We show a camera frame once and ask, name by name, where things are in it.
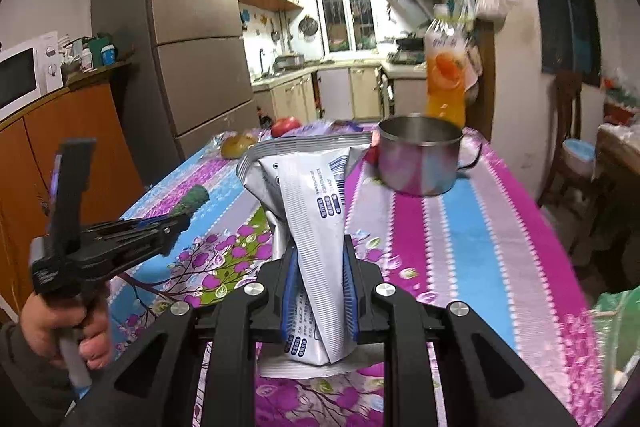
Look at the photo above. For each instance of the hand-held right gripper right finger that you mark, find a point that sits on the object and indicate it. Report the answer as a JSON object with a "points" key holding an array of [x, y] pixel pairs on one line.
{"points": [[352, 307]]}

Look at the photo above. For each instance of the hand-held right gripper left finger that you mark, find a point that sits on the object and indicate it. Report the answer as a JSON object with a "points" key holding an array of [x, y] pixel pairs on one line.
{"points": [[290, 307]]}

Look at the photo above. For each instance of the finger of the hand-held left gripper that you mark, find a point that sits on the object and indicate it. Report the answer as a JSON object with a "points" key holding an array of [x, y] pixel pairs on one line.
{"points": [[192, 202], [145, 244]]}

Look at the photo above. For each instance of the silver snack bag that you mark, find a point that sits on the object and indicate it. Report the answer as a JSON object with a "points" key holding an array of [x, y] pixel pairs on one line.
{"points": [[310, 207]]}

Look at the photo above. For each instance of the green lined trash bin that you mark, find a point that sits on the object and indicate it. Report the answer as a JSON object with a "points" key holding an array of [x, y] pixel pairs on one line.
{"points": [[620, 342]]}

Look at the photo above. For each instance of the person's left forearm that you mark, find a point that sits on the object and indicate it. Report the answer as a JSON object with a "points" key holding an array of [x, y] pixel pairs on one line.
{"points": [[25, 382]]}

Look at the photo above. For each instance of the person's left hand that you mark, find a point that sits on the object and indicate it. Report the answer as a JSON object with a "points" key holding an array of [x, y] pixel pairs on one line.
{"points": [[40, 327]]}

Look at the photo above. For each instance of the orange wooden cabinet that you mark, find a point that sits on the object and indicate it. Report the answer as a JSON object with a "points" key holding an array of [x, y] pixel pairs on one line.
{"points": [[80, 142]]}

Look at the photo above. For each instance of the yellow round fruit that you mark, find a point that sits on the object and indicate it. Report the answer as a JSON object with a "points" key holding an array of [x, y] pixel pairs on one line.
{"points": [[239, 146]]}

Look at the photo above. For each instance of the purple floral tablecloth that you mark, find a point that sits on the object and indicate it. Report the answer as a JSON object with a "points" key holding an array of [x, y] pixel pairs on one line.
{"points": [[450, 257]]}

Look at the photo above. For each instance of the red apple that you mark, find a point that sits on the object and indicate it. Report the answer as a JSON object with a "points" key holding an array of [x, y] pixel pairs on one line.
{"points": [[286, 127]]}

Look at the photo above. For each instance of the white microwave oven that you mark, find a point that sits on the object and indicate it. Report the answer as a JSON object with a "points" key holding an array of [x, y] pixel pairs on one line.
{"points": [[20, 77]]}

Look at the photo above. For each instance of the small white bottle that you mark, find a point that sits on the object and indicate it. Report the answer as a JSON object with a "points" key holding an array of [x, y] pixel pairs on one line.
{"points": [[87, 61]]}

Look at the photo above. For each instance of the small red box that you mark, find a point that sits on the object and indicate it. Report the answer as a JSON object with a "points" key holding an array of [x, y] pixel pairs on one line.
{"points": [[373, 157]]}

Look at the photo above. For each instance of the tall grey refrigerator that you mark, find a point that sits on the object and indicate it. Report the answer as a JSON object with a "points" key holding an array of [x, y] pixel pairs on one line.
{"points": [[195, 32]]}

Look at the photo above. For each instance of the steel dish basin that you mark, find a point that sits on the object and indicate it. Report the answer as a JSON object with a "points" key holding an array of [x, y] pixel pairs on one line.
{"points": [[289, 61]]}

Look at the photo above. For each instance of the purple plastic bag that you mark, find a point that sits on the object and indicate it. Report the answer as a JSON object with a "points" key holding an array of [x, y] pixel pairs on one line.
{"points": [[350, 125]]}

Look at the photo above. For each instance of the kitchen base cabinets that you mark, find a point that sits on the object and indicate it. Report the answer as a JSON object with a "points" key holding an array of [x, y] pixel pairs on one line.
{"points": [[340, 92]]}

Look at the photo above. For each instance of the hanging round pan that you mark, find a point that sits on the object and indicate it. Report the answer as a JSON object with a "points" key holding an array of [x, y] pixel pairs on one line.
{"points": [[308, 27]]}

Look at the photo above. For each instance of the kitchen window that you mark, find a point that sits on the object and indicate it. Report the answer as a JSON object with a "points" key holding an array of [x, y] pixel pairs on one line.
{"points": [[342, 12]]}

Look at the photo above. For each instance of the orange juice bottle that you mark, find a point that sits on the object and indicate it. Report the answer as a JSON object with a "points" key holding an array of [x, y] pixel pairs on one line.
{"points": [[445, 72]]}

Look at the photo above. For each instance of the hanging pale towel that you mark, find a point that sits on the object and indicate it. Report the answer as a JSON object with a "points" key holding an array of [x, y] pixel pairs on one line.
{"points": [[472, 74]]}

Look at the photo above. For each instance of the black wok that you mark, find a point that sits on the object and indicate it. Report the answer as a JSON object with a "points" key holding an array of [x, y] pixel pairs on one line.
{"points": [[410, 45]]}

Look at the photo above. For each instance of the blue plastic basin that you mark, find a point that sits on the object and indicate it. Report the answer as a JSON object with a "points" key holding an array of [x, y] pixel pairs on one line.
{"points": [[579, 156]]}

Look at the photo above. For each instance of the wooden chair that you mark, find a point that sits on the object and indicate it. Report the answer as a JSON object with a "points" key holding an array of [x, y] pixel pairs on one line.
{"points": [[567, 117]]}

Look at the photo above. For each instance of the dark wooden side table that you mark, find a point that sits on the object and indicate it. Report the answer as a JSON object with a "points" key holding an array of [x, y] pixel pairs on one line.
{"points": [[620, 187]]}

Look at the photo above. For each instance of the hanging clear plastic bag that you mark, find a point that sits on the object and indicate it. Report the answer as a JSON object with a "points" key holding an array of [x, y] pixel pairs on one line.
{"points": [[495, 2]]}

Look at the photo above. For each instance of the dark window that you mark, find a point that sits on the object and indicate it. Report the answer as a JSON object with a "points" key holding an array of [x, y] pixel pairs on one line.
{"points": [[562, 7]]}

